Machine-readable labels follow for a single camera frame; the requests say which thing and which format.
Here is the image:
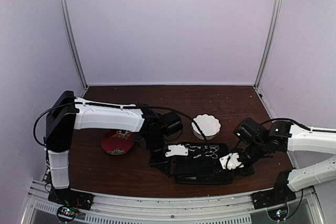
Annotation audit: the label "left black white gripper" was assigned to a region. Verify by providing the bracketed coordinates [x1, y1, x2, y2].
[144, 134, 172, 175]

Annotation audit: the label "silver straight scissors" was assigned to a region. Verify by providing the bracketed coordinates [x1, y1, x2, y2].
[205, 147, 218, 159]

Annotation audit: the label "silver thinning scissors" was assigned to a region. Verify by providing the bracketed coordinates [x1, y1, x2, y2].
[184, 144, 201, 155]

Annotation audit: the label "black zip tool case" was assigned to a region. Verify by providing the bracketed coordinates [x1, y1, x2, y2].
[169, 142, 234, 185]

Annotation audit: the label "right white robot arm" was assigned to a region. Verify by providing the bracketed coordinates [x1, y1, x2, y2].
[219, 118, 335, 204]

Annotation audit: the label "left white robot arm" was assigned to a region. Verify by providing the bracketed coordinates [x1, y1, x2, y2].
[38, 90, 189, 205]

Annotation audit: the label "red floral plate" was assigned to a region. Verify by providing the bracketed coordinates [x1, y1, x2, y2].
[101, 130, 134, 155]

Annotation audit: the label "white scalloped bowl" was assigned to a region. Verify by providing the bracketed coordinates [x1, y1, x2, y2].
[191, 114, 221, 141]

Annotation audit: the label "right round controller board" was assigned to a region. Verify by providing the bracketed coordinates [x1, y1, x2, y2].
[267, 206, 289, 222]

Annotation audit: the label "round controller board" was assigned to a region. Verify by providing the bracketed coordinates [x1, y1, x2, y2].
[56, 206, 78, 222]
[267, 206, 289, 222]

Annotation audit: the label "left round controller board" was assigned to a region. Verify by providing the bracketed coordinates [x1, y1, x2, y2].
[56, 206, 78, 222]

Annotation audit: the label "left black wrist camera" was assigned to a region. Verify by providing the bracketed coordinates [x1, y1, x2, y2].
[160, 112, 183, 136]

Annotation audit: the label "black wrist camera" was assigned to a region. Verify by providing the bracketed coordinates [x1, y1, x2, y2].
[160, 112, 183, 136]
[234, 117, 261, 145]

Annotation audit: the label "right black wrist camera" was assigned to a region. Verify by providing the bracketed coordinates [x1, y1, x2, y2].
[234, 117, 261, 145]

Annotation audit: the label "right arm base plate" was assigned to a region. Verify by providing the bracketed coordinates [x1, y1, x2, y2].
[251, 189, 296, 210]

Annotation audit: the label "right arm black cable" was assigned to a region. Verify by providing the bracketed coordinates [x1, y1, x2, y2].
[258, 118, 336, 133]

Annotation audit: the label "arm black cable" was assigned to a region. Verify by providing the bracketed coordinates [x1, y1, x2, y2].
[33, 105, 211, 151]
[258, 118, 336, 133]

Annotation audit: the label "aluminium front rail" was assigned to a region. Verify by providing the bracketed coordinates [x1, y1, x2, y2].
[20, 179, 323, 224]

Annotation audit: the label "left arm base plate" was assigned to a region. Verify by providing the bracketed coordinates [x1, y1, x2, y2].
[48, 188, 94, 210]

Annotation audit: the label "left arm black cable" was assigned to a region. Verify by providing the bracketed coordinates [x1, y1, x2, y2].
[33, 105, 211, 151]

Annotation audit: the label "right aluminium frame post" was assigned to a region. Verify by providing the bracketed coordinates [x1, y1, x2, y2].
[254, 0, 283, 90]

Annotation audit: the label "aluminium frame post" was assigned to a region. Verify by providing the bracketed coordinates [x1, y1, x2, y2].
[254, 0, 283, 90]
[59, 0, 88, 89]

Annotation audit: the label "left aluminium frame post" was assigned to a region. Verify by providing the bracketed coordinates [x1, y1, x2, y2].
[59, 0, 88, 89]

